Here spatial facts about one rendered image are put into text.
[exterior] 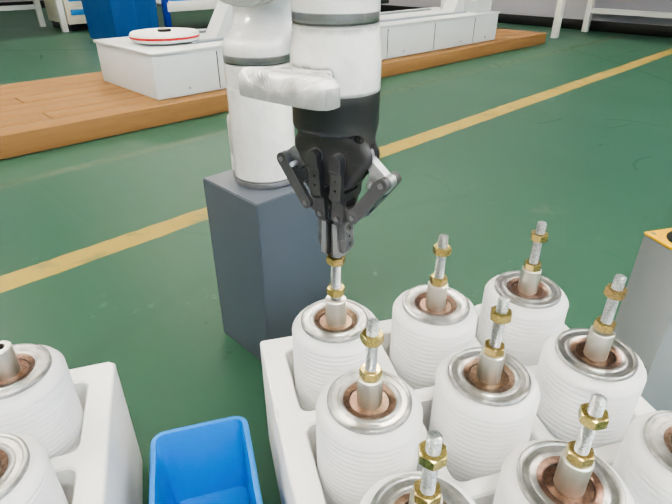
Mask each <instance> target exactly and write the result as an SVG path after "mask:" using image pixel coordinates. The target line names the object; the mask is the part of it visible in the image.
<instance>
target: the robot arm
mask: <svg viewBox="0 0 672 504"><path fill-rule="evenodd" d="M220 1H222V2H224V3H226V4H229V5H232V6H233V19H232V24H231V27H230V29H229V31H228V33H227V35H226V36H225V38H224V39H223V42H222V53H223V61H224V71H225V81H226V89H227V99H228V109H229V114H228V115H227V125H228V135H229V144H230V153H231V163H232V172H233V176H235V177H236V182H237V183H238V184H239V185H240V186H242V187H245V188H248V189H255V190H270V189H277V188H282V187H285V186H288V185H290V184H291V186H292V188H293V190H294V192H295V193H296V195H297V197H298V199H299V201H300V203H301V204H302V206H303V207H304V208H306V209H308V208H311V209H313V210H314V211H315V214H316V216H317V217H318V218H319V230H318V231H319V232H318V234H319V235H318V240H319V244H320V245H321V251H322V252H323V253H326V254H330V253H331V249H332V256H334V257H336V258H341V257H342V256H344V255H345V254H347V253H348V252H349V251H350V249H352V247H353V245H354V236H353V235H354V224H356V223H358V222H359V221H360V220H361V219H363V218H364V217H367V216H369V215H370V214H372V212H373V211H374V210H375V209H376V208H377V207H378V206H379V205H380V204H381V203H382V202H383V201H384V200H385V198H386V197H387V196H388V195H389V194H390V193H391V192H392V191H393V190H394V189H395V188H396V187H397V186H398V184H399V183H400V182H401V180H402V177H401V175H400V173H399V172H397V171H392V172H391V173H390V172H389V171H388V170H387V168H386V167H385V166H384V165H383V164H382V163H381V162H380V161H379V157H380V151H379V148H378V145H377V143H376V132H377V128H378V125H379V110H380V86H381V62H382V50H381V38H380V23H379V21H380V9H381V0H220ZM294 127H295V128H296V129H297V130H298V132H297V135H296V137H295V131H294ZM368 173H369V174H370V176H369V179H368V181H367V184H366V187H367V188H368V189H369V190H368V191H367V192H366V193H365V194H364V195H363V197H362V198H361V199H360V200H359V201H358V196H359V194H360V192H361V187H362V181H363V179H364V178H365V177H366V176H367V175H368ZM304 182H305V183H306V184H307V186H308V187H309V189H310V194H309V192H308V190H307V189H306V187H305V185H304ZM331 245H332V248H331Z"/></svg>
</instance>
